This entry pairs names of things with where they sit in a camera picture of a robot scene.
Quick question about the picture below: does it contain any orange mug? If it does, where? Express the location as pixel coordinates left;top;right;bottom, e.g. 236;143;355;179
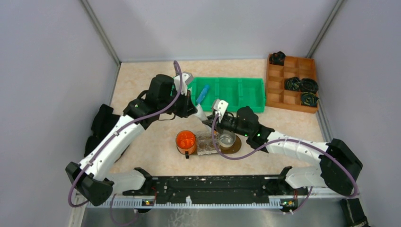
175;130;197;159

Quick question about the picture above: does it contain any brown oval wooden tray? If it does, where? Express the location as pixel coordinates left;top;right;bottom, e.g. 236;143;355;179
192;134;242;155

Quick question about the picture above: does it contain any white toothpaste tube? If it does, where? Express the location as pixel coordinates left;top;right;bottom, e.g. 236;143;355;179
194;104;208;123

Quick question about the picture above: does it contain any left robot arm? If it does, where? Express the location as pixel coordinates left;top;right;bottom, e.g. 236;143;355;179
66;72;197;206

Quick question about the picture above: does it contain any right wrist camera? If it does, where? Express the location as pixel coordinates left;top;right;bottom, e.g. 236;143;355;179
212;99;229;117

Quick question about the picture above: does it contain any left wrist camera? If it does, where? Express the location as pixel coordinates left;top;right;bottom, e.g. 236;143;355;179
174;72;194;96

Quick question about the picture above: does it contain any steel cup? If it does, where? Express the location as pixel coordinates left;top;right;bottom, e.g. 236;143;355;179
218;130;236;148

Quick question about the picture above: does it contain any rolled dark sock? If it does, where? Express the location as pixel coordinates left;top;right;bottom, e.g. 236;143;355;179
269;51;286;66
300;78;319;94
300;92;319;107
284;77;301;91

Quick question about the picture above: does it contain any blue toothpaste tube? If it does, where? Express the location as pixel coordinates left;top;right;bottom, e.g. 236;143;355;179
196;85;210;105

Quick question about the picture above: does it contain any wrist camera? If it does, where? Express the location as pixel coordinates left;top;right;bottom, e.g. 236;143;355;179
174;72;194;96
212;99;229;117

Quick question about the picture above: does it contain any clear glass cup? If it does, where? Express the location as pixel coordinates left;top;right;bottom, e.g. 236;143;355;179
194;131;218;155

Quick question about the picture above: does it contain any wooden compartment box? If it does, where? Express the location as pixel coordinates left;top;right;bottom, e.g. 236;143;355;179
265;52;319;114

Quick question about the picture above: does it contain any green divided plastic bin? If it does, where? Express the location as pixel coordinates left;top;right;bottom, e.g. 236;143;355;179
188;77;266;113

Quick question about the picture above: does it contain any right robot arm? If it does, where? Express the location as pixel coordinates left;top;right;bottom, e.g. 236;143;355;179
203;106;363;198

